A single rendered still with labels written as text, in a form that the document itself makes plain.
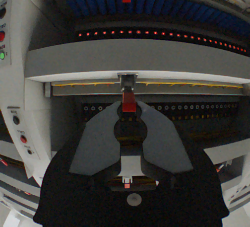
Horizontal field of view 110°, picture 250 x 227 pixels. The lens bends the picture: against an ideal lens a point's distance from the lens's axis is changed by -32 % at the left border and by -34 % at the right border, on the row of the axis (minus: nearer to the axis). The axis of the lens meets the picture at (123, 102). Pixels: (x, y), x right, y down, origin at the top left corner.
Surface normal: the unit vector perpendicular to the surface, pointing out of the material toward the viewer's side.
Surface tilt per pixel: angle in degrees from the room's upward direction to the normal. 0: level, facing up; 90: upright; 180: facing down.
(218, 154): 111
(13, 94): 90
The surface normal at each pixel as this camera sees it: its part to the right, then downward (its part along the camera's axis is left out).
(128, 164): -0.01, 0.00
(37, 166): -0.01, 0.37
